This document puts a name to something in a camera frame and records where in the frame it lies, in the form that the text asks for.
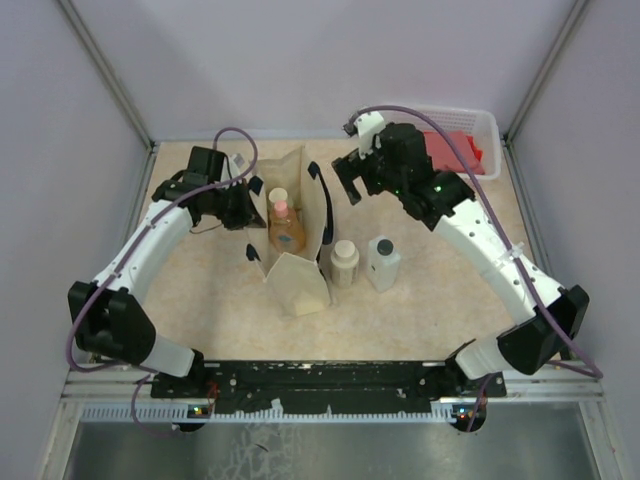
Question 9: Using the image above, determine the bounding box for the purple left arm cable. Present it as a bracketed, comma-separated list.
[66, 127, 260, 439]

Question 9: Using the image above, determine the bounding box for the red cloth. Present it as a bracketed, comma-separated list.
[424, 129, 489, 176]

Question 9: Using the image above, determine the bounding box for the beige canvas tote bag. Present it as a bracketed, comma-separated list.
[245, 147, 334, 317]

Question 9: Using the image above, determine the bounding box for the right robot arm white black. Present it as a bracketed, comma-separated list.
[332, 112, 589, 396]

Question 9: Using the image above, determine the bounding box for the white plastic basket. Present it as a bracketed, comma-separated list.
[387, 105, 502, 180]

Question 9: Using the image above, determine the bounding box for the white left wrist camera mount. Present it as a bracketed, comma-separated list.
[221, 153, 248, 181]

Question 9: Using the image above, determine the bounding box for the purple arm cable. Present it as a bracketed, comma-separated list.
[344, 104, 604, 434]
[66, 127, 260, 439]

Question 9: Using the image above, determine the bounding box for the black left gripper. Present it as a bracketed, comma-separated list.
[209, 178, 267, 231]

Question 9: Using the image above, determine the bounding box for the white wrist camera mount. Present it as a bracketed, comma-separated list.
[343, 111, 386, 158]
[221, 153, 248, 181]

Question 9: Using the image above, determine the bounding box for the green bottle beige cap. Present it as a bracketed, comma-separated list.
[268, 187, 288, 211]

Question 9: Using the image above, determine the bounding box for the white bottle grey cap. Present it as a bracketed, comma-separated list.
[365, 236, 401, 293]

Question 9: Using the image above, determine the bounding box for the orange lotion bottle pink cap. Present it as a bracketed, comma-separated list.
[269, 200, 306, 254]

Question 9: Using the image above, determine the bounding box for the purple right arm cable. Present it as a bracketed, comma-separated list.
[344, 104, 604, 434]

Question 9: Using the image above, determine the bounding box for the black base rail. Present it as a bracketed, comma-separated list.
[151, 360, 506, 415]

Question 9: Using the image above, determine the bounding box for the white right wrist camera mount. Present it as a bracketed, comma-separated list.
[343, 111, 386, 158]

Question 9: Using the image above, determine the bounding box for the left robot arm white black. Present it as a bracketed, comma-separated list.
[65, 147, 266, 397]

